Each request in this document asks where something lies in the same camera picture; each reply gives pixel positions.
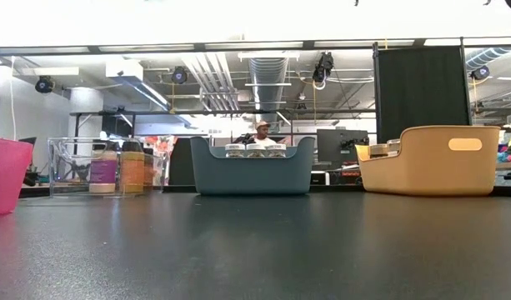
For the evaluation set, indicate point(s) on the black-lid purple-label spice jar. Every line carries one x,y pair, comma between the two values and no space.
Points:
103,175

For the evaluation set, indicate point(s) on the pink plastic bin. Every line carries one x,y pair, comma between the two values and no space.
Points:
7,179

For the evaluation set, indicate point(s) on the long dark background beam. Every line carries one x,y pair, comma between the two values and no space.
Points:
342,111

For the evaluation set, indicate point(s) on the dark horizontal frame bar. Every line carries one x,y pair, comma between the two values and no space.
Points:
309,44

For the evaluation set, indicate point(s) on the floral patterned cloth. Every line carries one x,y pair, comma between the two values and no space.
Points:
163,146

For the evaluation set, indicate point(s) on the black partition screen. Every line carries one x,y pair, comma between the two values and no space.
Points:
422,91

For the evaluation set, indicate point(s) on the yellow plastic bin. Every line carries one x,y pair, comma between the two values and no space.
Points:
426,175

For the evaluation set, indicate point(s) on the green-label oregano spice jar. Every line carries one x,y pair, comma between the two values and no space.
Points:
148,175

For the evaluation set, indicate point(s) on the clear plastic bin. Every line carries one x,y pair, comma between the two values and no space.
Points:
67,166

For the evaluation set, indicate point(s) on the black-lid yellow-orange spice jar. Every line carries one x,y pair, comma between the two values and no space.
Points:
132,175

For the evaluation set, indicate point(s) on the person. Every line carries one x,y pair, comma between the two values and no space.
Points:
263,133

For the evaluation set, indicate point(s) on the round black ceiling fixture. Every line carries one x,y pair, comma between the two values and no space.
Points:
480,73
43,84
179,75

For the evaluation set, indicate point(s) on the colourful cloth pile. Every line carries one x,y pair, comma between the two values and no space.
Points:
509,152

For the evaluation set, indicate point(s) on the black hanging ceiling device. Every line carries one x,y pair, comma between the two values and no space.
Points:
323,66

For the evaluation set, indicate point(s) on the dark computer monitor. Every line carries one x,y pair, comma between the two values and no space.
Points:
342,146

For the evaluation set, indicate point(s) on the white-lid bagel seasoning jar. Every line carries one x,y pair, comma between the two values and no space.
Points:
256,149
235,149
277,149

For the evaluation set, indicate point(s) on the blue plastic bin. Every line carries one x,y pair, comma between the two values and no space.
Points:
251,175

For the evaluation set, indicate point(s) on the black rectangular panel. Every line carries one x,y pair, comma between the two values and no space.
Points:
182,166

